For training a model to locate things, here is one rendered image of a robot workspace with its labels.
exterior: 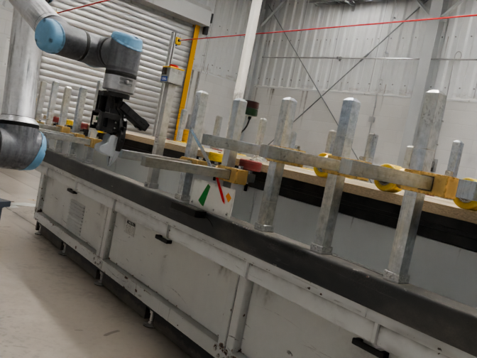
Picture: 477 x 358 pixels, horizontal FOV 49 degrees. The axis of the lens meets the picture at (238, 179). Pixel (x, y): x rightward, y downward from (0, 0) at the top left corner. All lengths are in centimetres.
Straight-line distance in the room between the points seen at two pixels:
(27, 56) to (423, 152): 138
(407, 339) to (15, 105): 147
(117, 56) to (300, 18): 1044
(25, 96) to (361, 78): 886
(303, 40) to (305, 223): 993
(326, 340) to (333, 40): 962
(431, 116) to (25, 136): 135
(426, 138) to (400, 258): 29
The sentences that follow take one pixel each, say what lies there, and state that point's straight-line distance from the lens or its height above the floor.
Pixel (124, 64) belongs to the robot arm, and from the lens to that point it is 153.
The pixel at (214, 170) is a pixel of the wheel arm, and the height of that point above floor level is 85.
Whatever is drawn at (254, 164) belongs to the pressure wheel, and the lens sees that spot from 181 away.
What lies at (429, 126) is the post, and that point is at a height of 108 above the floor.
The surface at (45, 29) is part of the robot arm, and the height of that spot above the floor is 115.
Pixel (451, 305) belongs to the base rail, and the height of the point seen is 70.
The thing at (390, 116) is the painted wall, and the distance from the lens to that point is 989.
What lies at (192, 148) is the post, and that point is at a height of 90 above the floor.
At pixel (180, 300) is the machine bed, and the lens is 246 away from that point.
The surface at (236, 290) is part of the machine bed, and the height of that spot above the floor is 39.
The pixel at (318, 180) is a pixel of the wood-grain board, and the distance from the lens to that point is 171.
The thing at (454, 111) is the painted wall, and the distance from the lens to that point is 936.
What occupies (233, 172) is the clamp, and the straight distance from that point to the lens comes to 176.
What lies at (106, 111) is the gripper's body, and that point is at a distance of 153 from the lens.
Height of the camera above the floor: 94
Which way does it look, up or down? 3 degrees down
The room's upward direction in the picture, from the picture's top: 11 degrees clockwise
